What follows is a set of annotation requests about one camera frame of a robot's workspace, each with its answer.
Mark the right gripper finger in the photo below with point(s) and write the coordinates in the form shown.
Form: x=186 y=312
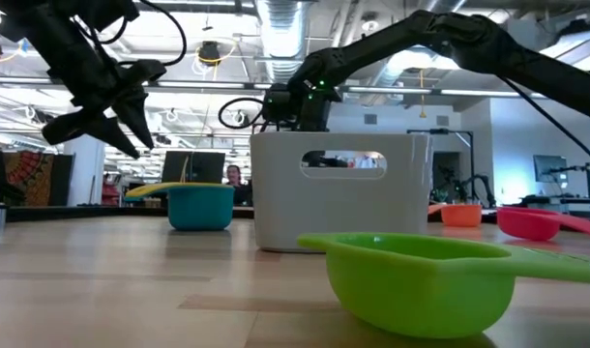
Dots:
x=324 y=161

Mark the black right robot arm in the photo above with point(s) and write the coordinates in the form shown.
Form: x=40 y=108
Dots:
x=469 y=43

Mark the grey background monitor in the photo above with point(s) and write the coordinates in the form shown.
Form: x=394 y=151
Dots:
x=549 y=166

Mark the yellow measuring cup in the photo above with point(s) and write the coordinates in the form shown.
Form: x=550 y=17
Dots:
x=150 y=188

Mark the black metal stand frame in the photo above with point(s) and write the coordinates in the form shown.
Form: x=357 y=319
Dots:
x=440 y=131

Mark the green measuring cup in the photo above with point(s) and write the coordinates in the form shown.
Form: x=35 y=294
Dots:
x=421 y=299

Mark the background desk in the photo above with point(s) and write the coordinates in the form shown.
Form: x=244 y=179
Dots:
x=556 y=199

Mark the large teal-blue measuring cup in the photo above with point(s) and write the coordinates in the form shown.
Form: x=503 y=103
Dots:
x=200 y=210

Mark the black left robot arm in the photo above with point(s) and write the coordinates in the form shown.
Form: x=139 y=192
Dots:
x=43 y=34

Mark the black partition panel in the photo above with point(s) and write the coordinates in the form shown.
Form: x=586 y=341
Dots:
x=62 y=181

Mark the person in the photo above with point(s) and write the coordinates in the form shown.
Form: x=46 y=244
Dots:
x=234 y=176

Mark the black computer monitor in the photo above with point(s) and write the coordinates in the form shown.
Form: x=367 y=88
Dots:
x=176 y=166
x=209 y=167

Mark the red measuring cup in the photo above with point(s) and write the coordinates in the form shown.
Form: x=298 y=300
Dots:
x=527 y=227

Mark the orange measuring cup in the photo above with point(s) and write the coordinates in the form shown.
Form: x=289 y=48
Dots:
x=462 y=216

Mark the overhead frame light bar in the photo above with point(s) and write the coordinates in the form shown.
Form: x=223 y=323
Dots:
x=203 y=85

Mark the white pillar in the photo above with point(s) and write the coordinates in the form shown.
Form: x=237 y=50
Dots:
x=84 y=179

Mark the red background chair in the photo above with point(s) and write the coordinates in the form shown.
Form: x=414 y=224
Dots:
x=110 y=195

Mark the black table edge rail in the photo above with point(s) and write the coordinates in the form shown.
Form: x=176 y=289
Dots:
x=82 y=212

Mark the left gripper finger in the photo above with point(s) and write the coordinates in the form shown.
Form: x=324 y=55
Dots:
x=135 y=116
x=87 y=128

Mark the orange patterned tapestry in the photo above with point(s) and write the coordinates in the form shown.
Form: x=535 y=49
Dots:
x=31 y=179

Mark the smooth silver ventilation duct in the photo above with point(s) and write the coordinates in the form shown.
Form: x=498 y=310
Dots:
x=387 y=77

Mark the white plastic basket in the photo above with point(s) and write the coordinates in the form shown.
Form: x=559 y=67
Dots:
x=333 y=212

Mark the ribbed silver ventilation duct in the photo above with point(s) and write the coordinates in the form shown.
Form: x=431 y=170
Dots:
x=280 y=34

